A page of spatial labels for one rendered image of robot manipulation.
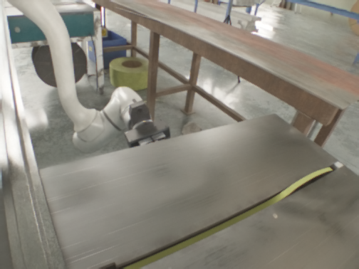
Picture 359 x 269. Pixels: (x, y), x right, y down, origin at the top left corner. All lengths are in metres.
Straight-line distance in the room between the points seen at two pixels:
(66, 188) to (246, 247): 0.33
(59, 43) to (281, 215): 0.70
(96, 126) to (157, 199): 0.45
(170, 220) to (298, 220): 0.24
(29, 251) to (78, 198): 0.12
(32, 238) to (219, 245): 0.28
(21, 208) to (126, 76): 1.97
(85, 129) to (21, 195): 0.43
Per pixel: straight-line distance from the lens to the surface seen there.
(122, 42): 2.83
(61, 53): 0.77
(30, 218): 0.42
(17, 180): 0.48
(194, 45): 1.26
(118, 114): 0.82
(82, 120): 0.83
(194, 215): 0.43
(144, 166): 0.49
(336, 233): 0.53
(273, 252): 0.44
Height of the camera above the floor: 1.09
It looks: 37 degrees down
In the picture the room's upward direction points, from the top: 9 degrees clockwise
